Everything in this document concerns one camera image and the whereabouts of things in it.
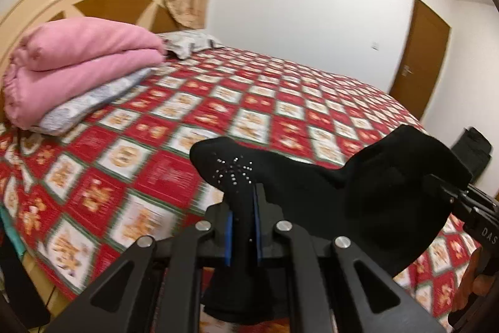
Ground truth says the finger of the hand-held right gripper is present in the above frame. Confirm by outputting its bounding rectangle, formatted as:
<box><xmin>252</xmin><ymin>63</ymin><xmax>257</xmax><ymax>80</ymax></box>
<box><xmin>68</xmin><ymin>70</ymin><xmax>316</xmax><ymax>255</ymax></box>
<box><xmin>423</xmin><ymin>173</ymin><xmax>474</xmax><ymax>208</ymax></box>

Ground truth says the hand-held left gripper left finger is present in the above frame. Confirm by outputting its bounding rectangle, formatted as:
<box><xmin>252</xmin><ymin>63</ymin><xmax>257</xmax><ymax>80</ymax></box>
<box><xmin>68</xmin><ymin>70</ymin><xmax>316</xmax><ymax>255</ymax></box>
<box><xmin>45</xmin><ymin>202</ymin><xmax>234</xmax><ymax>333</ymax></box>

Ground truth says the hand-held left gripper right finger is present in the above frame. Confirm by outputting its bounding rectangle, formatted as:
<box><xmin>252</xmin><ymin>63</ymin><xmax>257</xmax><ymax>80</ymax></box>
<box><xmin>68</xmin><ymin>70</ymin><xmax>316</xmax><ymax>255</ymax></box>
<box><xmin>253</xmin><ymin>185</ymin><xmax>447</xmax><ymax>333</ymax></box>

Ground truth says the black sock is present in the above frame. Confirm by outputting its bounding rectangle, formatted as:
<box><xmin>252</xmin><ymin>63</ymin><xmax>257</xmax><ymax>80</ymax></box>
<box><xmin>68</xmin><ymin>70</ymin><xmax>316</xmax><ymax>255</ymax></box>
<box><xmin>190</xmin><ymin>124</ymin><xmax>474</xmax><ymax>326</ymax></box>

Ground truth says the person's right hand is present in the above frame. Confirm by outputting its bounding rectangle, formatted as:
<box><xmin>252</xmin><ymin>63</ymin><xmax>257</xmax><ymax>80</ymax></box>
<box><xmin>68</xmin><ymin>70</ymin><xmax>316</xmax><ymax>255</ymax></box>
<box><xmin>453</xmin><ymin>249</ymin><xmax>490</xmax><ymax>313</ymax></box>

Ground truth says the black bag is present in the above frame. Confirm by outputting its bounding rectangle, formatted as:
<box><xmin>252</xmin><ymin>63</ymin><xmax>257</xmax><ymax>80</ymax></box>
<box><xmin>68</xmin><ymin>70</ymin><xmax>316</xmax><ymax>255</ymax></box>
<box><xmin>450</xmin><ymin>127</ymin><xmax>492</xmax><ymax>185</ymax></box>

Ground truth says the red printed bedspread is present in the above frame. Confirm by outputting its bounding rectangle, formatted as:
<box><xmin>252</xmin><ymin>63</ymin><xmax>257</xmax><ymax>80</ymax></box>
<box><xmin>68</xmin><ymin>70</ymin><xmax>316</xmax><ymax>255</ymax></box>
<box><xmin>0</xmin><ymin>46</ymin><xmax>484</xmax><ymax>333</ymax></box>

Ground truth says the brown wooden door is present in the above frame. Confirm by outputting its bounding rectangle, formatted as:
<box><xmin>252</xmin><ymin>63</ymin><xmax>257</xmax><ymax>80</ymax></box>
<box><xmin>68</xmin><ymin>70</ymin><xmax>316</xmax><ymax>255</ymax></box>
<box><xmin>390</xmin><ymin>0</ymin><xmax>452</xmax><ymax>120</ymax></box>

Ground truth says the grey patterned pillow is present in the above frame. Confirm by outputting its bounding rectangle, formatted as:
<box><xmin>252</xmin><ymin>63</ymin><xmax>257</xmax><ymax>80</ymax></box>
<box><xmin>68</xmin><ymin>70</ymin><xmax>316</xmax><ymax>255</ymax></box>
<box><xmin>156</xmin><ymin>29</ymin><xmax>225</xmax><ymax>60</ymax></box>

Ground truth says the folded grey patterned sheet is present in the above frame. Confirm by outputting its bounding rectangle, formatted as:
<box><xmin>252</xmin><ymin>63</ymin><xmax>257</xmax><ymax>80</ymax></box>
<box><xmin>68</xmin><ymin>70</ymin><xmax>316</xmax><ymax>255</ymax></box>
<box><xmin>29</xmin><ymin>66</ymin><xmax>154</xmax><ymax>135</ymax></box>

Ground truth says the teal object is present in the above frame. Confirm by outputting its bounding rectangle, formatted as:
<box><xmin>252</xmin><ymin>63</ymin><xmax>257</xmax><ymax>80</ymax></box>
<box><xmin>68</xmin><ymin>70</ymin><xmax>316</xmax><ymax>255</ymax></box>
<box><xmin>0</xmin><ymin>206</ymin><xmax>26</xmax><ymax>252</ymax></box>

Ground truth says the folded pink blanket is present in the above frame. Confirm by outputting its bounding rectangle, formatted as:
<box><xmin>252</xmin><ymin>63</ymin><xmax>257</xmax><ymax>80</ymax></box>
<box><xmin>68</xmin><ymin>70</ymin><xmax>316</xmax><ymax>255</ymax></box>
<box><xmin>3</xmin><ymin>17</ymin><xmax>168</xmax><ymax>131</ymax></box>

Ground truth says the wooden bed side rail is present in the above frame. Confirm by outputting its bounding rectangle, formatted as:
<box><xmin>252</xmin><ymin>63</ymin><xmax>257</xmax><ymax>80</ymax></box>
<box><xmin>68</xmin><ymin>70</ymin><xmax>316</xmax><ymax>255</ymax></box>
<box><xmin>21</xmin><ymin>251</ymin><xmax>73</xmax><ymax>318</ymax></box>

